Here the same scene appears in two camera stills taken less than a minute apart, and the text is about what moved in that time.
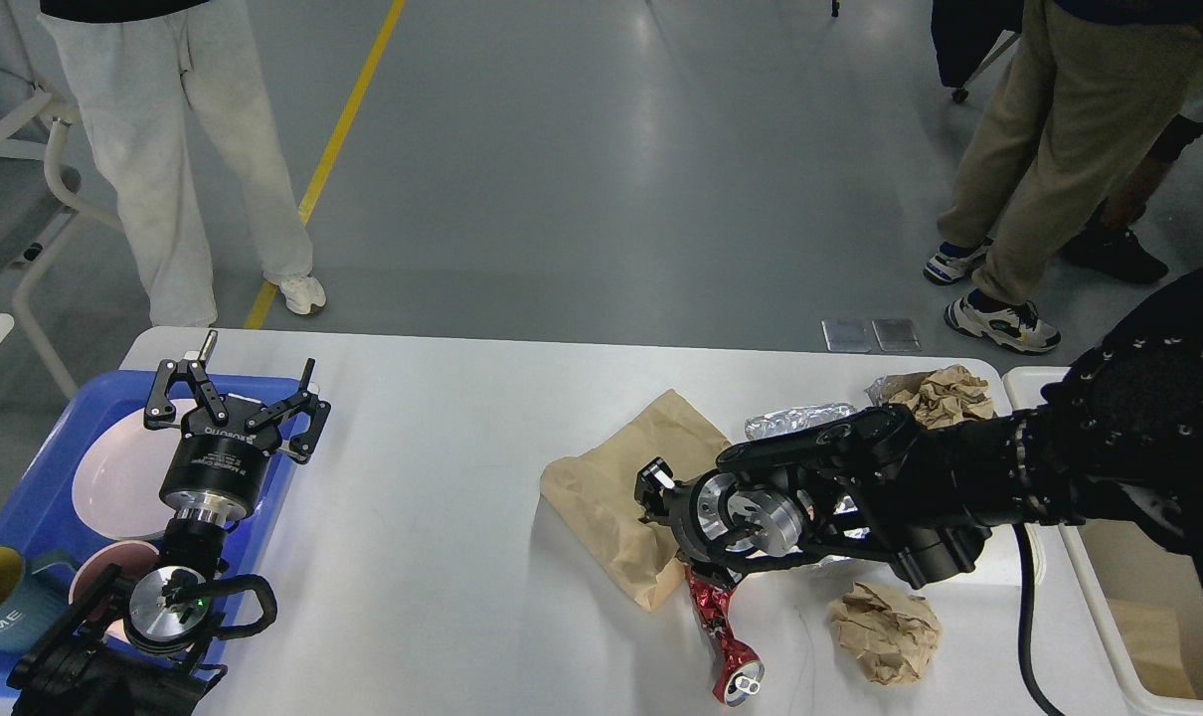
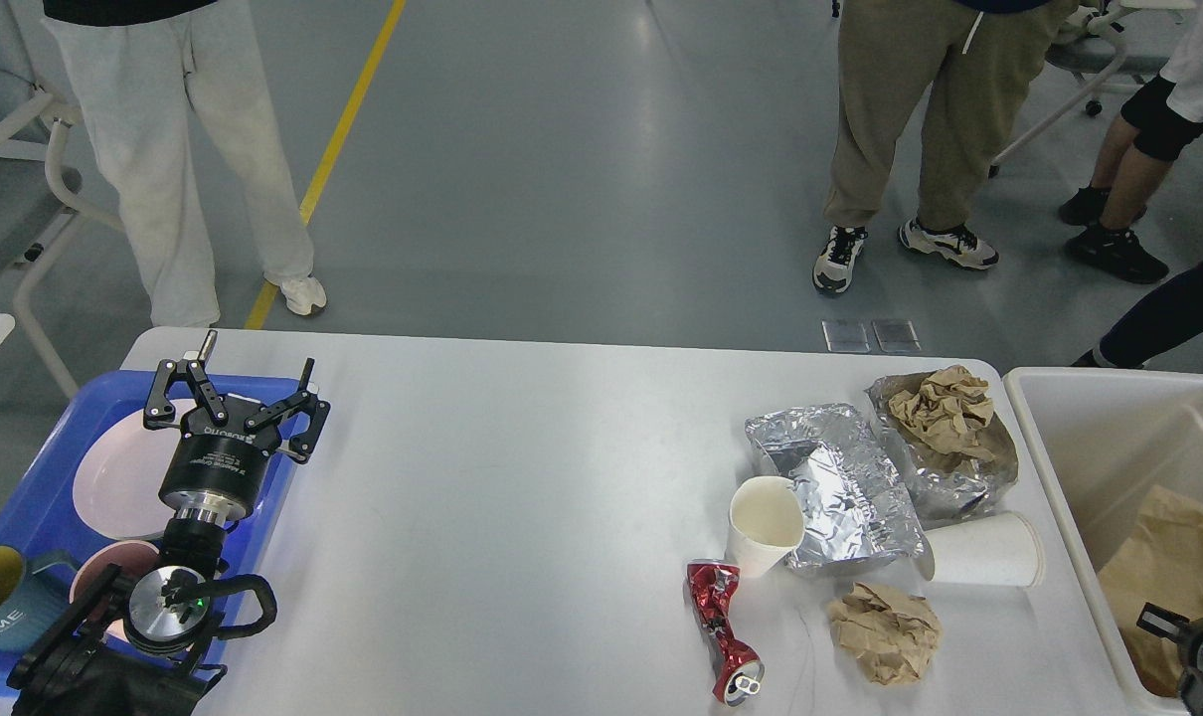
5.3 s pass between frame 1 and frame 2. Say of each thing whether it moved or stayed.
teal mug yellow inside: stayed
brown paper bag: moved
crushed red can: stayed
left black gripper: stayed
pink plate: stayed
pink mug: stayed
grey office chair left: stayed
